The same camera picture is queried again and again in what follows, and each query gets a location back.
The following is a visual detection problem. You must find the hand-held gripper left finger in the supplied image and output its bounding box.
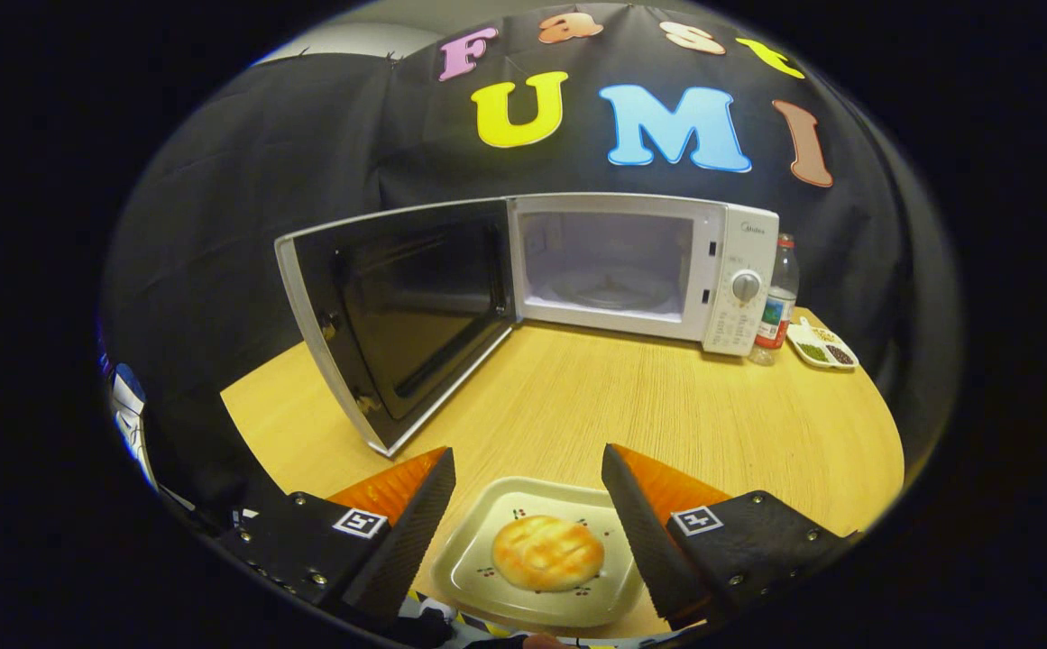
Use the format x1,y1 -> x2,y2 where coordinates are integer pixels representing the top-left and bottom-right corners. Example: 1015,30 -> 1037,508
216,446 -> 457,632

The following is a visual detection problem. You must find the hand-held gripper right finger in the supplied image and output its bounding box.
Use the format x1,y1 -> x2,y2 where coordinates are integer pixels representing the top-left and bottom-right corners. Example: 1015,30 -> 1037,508
601,443 -> 853,630

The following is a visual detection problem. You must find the round golden bun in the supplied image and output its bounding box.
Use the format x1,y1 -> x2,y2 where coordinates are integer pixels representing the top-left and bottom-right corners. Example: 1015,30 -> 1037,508
491,514 -> 606,593

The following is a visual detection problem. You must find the white microwave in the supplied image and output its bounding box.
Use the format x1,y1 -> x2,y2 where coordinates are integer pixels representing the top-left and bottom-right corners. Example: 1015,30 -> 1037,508
274,192 -> 780,458

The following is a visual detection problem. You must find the white square plate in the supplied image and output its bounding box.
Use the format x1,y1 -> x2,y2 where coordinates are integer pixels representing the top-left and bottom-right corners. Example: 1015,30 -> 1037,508
430,476 -> 646,630

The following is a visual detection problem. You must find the white divided bean dish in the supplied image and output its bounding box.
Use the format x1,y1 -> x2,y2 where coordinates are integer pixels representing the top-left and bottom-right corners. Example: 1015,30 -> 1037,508
786,315 -> 860,370

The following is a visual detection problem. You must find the clear plastic water bottle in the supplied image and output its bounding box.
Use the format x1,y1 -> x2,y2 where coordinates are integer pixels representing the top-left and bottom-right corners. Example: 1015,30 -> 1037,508
747,233 -> 800,366

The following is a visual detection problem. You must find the blue white object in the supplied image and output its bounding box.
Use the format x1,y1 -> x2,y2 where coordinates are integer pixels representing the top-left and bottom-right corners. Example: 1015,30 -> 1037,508
108,362 -> 159,492

